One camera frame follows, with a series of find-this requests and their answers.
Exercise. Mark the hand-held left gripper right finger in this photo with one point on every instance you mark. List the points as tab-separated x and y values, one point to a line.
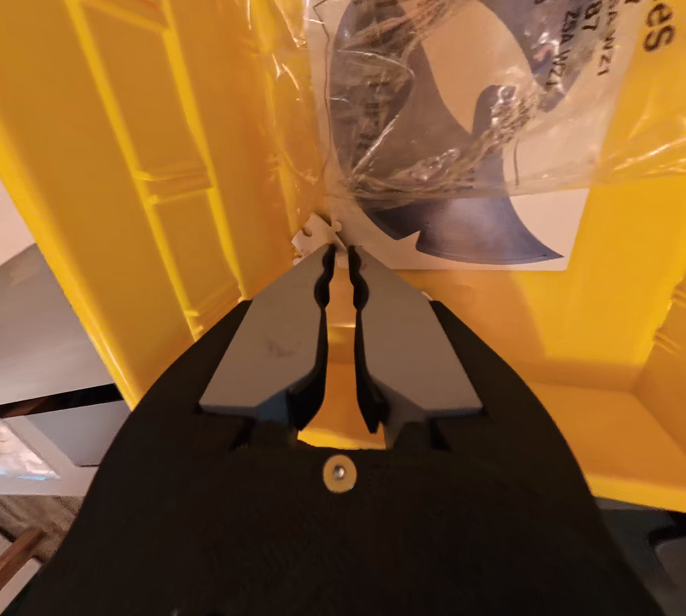
407	353

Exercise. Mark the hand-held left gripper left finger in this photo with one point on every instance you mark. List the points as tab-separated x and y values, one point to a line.
273	348

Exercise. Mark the white puzzle piece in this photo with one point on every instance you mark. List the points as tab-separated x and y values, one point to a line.
313	235

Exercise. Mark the yellow plastic bin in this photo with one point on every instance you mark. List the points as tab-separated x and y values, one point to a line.
107	144

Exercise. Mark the dark blue plastic ear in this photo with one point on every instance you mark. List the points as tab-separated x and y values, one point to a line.
375	107
471	235

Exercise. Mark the clear plastic bag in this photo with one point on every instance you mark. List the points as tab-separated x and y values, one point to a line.
461	64

